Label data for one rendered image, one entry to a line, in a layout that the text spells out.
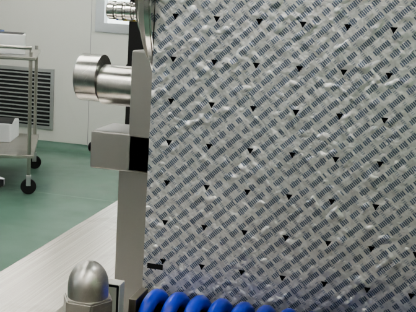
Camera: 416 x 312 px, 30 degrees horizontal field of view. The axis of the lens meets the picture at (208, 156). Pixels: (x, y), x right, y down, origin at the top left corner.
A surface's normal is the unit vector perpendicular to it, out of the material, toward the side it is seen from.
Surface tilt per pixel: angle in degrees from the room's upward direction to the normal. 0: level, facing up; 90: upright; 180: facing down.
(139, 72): 90
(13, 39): 90
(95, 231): 0
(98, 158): 90
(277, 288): 90
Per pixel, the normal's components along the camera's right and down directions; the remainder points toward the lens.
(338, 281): -0.25, 0.16
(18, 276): 0.06, -0.98
